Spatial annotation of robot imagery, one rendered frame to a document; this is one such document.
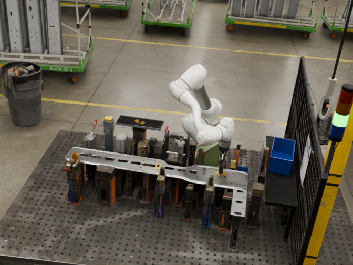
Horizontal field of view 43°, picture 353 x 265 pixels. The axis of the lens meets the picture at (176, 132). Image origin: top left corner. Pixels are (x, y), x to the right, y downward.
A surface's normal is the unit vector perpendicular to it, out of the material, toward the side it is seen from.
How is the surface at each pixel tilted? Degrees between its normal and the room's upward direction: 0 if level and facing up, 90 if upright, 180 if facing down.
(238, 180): 0
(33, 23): 87
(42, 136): 0
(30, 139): 0
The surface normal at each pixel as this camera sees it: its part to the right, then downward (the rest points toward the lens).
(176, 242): 0.06, -0.86
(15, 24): 0.02, 0.44
